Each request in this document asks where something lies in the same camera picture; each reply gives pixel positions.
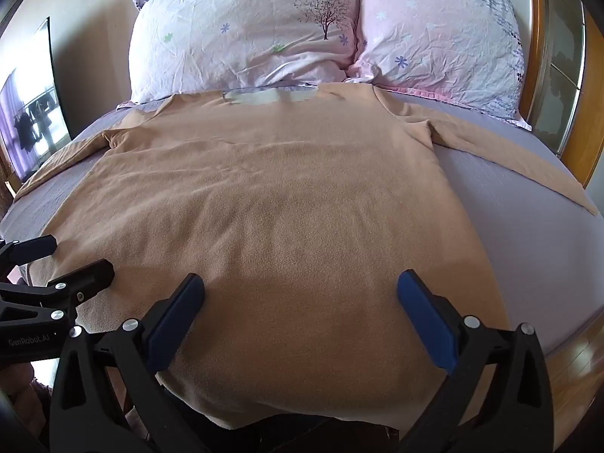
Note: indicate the frosted glass panel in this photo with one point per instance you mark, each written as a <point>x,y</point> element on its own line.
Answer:
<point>564,52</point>

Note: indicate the pink floral pillow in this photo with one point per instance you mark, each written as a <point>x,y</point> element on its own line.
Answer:
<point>439,37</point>

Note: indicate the black flat screen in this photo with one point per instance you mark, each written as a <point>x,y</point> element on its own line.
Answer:
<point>30,108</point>

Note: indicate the floral pillow with tree print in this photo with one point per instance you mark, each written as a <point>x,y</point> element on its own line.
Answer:
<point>236,28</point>

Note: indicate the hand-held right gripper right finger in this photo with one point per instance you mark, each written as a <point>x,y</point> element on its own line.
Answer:
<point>424,321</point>

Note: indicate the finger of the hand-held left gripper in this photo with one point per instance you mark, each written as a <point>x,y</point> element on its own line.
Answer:
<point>33,247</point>
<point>89,276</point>

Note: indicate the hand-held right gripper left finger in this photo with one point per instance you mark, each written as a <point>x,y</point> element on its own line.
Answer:
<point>175,314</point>

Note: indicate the lavender bed sheet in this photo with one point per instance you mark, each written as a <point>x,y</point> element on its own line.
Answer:
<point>509,226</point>

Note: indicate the wooden headboard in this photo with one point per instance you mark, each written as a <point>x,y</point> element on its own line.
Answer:
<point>533,33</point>

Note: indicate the tan long-sleeve shirt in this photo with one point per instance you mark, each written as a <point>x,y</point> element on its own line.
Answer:
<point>283,226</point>

